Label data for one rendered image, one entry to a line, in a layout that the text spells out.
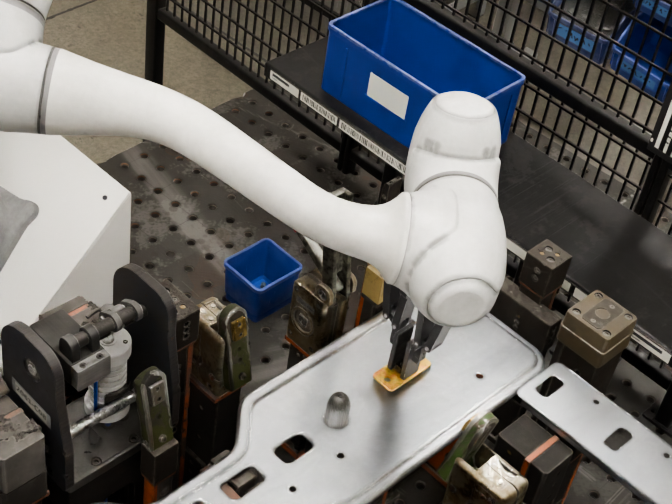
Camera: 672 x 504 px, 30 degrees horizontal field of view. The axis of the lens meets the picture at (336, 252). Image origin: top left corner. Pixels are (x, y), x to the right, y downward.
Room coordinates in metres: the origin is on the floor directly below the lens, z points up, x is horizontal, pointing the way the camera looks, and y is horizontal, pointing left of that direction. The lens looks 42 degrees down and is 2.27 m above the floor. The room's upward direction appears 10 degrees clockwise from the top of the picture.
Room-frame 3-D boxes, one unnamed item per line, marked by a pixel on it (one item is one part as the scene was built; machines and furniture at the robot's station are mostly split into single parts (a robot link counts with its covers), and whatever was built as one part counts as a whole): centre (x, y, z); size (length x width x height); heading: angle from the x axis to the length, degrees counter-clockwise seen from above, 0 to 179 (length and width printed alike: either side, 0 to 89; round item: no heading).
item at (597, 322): (1.32, -0.39, 0.88); 0.08 x 0.08 x 0.36; 51
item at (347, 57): (1.77, -0.09, 1.10); 0.30 x 0.17 x 0.13; 52
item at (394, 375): (1.19, -0.12, 1.02); 0.08 x 0.04 x 0.01; 141
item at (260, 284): (1.60, 0.12, 0.74); 0.11 x 0.10 x 0.09; 141
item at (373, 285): (1.33, -0.07, 0.88); 0.04 x 0.04 x 0.36; 51
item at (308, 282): (1.30, 0.01, 0.88); 0.07 x 0.06 x 0.35; 51
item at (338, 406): (1.10, -0.04, 1.02); 0.03 x 0.03 x 0.07
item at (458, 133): (1.18, -0.12, 1.39); 0.13 x 0.11 x 0.16; 5
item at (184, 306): (1.14, 0.20, 0.91); 0.07 x 0.05 x 0.42; 51
